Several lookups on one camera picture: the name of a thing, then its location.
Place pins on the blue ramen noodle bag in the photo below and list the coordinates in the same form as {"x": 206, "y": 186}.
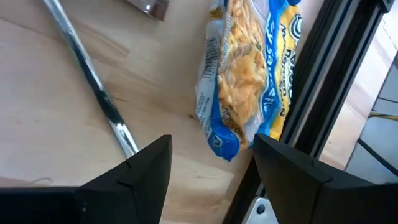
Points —
{"x": 242, "y": 77}

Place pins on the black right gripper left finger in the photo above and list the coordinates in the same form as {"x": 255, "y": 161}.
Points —
{"x": 124, "y": 199}

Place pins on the brown snack wrapper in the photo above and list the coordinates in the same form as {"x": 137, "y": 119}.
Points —
{"x": 152, "y": 7}

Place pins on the plain silver spoon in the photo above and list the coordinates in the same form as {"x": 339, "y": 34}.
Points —
{"x": 93, "y": 77}

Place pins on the silver corner bracket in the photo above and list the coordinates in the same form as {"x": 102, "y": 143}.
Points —
{"x": 259, "y": 211}

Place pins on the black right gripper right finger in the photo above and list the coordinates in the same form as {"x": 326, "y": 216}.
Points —
{"x": 311, "y": 202}

